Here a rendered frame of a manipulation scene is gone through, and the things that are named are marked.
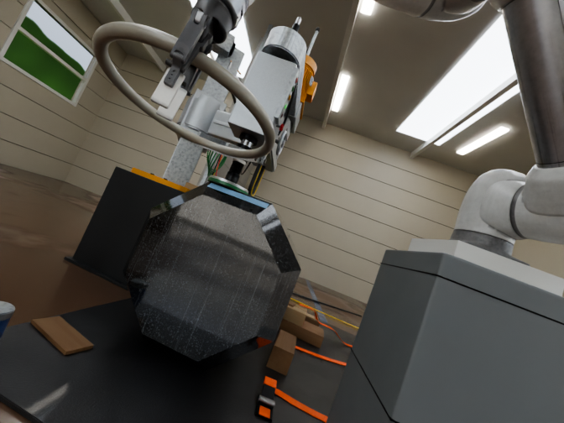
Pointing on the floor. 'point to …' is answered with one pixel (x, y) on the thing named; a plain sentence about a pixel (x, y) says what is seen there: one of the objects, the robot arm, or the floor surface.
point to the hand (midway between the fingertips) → (169, 96)
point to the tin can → (5, 315)
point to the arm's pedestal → (453, 347)
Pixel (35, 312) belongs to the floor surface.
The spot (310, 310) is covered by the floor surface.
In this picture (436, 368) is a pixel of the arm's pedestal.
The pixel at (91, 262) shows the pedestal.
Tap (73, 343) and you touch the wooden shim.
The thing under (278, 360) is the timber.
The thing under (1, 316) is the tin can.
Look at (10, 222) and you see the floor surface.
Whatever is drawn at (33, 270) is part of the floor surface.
